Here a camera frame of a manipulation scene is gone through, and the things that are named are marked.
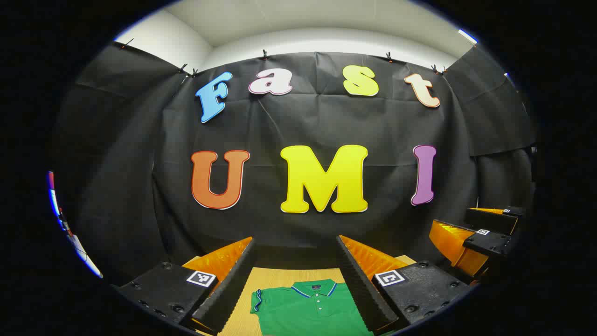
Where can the green T-shirt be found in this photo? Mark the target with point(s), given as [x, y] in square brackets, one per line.
[303, 312]

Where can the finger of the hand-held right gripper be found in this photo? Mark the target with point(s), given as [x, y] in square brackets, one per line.
[489, 219]
[489, 243]

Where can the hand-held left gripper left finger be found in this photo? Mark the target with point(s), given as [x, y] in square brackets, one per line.
[233, 284]

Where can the black backdrop cloth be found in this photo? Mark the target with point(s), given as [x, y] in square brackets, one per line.
[280, 121]

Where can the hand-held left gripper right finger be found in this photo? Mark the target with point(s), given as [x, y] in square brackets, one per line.
[359, 284]

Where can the ceiling light strip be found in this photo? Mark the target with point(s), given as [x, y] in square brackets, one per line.
[468, 36]

